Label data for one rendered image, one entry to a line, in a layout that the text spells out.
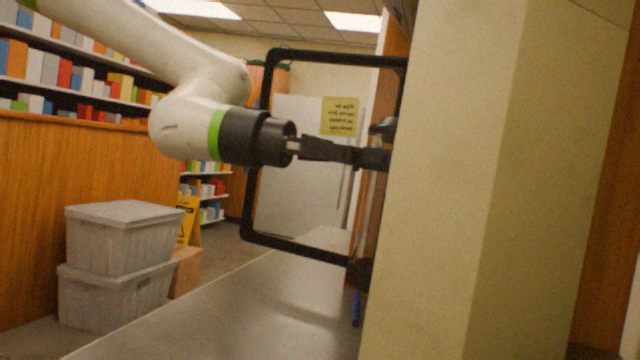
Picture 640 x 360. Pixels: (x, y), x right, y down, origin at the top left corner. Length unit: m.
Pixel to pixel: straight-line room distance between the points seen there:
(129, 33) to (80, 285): 2.15
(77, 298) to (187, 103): 2.27
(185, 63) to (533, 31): 0.54
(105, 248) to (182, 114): 2.06
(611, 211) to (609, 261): 0.09
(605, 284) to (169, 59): 0.84
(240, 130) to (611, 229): 0.65
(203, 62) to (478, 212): 0.52
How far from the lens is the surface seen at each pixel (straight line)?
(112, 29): 0.86
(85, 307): 2.88
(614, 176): 0.93
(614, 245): 0.94
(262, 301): 0.78
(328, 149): 0.59
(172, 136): 0.71
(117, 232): 2.65
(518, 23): 0.54
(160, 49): 0.83
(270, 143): 0.65
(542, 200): 0.58
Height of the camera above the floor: 1.21
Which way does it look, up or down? 3 degrees down
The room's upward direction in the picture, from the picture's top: 9 degrees clockwise
